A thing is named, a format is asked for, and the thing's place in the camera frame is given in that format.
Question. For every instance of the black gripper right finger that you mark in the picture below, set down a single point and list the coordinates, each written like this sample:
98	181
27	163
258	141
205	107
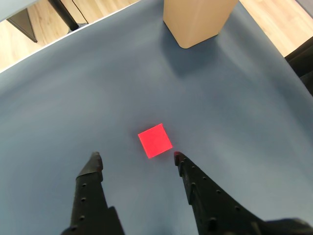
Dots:
215	208

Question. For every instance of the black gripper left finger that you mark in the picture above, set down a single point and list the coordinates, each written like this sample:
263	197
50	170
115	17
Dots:
89	195

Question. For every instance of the red cube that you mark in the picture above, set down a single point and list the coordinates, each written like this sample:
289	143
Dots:
155	141

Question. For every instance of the beige box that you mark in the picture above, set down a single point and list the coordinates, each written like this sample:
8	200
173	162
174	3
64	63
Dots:
195	22

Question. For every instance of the black table leg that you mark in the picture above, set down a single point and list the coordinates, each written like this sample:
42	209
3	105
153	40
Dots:
64	14

